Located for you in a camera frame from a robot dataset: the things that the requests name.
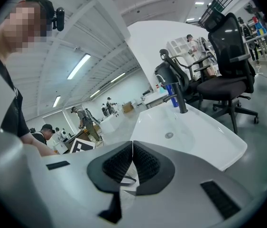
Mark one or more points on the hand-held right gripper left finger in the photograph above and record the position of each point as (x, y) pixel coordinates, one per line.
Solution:
(76, 174)

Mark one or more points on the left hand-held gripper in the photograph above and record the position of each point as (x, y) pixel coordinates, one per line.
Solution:
(82, 145)

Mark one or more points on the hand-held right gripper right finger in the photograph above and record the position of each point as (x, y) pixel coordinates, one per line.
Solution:
(183, 186)

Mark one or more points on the person's left forearm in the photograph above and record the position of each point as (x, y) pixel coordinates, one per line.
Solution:
(38, 146)

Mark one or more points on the white sink basin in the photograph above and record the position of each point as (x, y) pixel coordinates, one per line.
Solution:
(199, 132)

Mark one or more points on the blue bottle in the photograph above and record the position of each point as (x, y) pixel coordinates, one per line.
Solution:
(171, 96)

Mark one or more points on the teal spray bottle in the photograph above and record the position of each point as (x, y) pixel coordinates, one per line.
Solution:
(164, 88)

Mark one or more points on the white cabinet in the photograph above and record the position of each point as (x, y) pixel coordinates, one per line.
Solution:
(110, 123)

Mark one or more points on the long ceiling light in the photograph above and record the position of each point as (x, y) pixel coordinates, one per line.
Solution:
(118, 77)
(78, 66)
(56, 101)
(94, 93)

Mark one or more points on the cardboard box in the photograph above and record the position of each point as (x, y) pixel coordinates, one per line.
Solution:
(127, 107)

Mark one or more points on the person's black shirt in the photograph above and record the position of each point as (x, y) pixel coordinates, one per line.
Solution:
(12, 113)

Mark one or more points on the black faucet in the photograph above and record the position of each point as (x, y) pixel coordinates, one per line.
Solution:
(181, 103)

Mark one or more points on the small ceiling sensor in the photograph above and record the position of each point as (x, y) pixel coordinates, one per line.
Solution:
(76, 48)

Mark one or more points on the black mesh office chair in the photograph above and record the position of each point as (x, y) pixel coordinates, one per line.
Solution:
(225, 87)

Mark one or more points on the black office chair with headrest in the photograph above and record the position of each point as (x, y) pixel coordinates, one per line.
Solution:
(183, 72)

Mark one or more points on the person's head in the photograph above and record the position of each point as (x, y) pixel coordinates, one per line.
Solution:
(21, 27)

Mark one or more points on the white shelf unit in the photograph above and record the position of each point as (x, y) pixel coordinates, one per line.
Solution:
(177, 45)

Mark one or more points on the white table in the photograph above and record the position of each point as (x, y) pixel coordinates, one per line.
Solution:
(266, 53)

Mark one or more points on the black mezzanine railing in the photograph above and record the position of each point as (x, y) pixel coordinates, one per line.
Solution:
(218, 6)

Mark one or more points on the black head-mounted camera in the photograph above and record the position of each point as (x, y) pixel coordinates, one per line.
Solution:
(59, 19)

